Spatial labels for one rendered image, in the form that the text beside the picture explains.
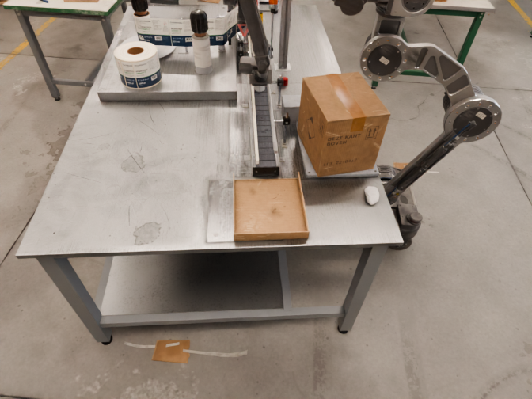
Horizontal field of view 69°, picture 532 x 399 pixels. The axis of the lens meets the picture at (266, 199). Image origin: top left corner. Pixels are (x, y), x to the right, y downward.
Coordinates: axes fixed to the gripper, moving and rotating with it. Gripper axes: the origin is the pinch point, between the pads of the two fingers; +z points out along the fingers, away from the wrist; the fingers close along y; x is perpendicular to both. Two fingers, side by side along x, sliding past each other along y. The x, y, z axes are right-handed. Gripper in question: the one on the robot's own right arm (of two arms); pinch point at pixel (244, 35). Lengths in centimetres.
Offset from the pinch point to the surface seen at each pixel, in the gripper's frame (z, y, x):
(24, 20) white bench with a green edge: 33, -97, -158
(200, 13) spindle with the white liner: -15.6, 13.7, -20.1
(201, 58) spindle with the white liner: 5.2, 15.2, -21.5
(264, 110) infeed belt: 14, 47, 9
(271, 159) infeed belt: 15, 81, 10
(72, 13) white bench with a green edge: 24, -87, -119
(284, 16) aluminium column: -10.1, 1.2, 20.2
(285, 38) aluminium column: 1.6, 0.0, 21.5
